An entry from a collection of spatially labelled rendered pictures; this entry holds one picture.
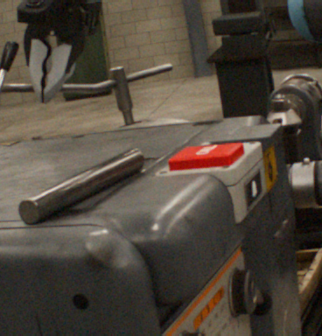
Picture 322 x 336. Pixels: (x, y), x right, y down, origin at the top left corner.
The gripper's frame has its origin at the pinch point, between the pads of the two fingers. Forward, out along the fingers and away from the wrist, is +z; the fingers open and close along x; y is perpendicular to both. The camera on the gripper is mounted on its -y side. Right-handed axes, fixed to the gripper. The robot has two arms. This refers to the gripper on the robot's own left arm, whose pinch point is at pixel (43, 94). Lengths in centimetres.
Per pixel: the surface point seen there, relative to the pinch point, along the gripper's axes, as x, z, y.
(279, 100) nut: -20, 7, 74
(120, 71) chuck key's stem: -6.3, -2.9, 12.9
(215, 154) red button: -32.0, -6.1, -34.5
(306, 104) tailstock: -20, 16, 126
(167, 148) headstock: -24.0, -2.2, -21.4
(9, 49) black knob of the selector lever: -0.3, -8.4, -15.2
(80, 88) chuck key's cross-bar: -2.7, -0.4, 7.0
